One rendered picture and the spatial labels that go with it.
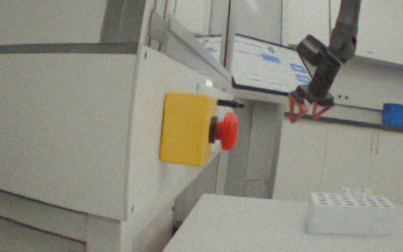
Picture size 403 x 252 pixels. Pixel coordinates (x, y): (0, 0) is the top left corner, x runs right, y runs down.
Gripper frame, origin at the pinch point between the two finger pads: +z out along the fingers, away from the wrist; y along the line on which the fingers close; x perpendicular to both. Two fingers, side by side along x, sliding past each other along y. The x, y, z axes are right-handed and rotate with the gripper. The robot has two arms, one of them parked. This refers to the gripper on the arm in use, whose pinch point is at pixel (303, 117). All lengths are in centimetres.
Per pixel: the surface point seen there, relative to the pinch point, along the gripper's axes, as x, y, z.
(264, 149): -28, -31, 46
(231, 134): 29, 59, -33
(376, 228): 46, 44, -28
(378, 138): -57, -239, 112
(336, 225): 42, 48, -26
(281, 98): -33, -32, 24
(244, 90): -34.9, -13.2, 20.2
